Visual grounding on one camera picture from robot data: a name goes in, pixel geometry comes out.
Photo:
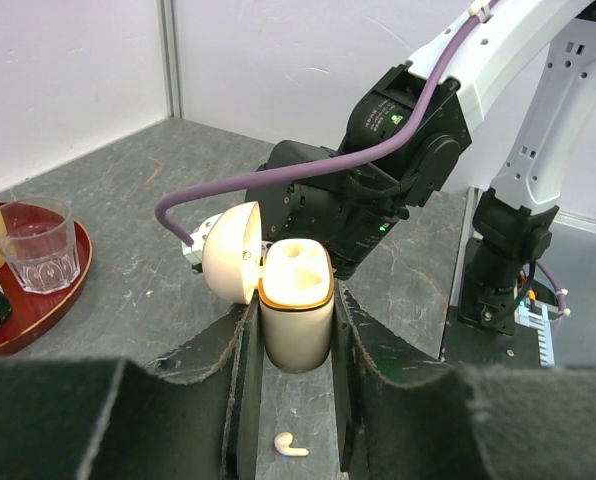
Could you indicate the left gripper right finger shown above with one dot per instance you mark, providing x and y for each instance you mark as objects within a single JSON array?
[{"x": 401, "y": 414}]

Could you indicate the slotted cable duct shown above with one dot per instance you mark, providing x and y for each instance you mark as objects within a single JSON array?
[{"x": 541, "y": 317}]

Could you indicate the cream earbud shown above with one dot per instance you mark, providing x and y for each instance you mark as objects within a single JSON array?
[{"x": 283, "y": 444}]

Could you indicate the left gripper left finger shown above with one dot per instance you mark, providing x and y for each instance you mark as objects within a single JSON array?
[{"x": 191, "y": 413}]

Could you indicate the cream earbud charging case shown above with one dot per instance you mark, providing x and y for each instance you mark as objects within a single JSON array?
[{"x": 292, "y": 284}]

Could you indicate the clear glass tumbler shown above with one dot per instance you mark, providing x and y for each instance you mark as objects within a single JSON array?
[{"x": 40, "y": 244}]

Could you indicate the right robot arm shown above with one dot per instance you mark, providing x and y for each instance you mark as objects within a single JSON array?
[{"x": 422, "y": 116}]

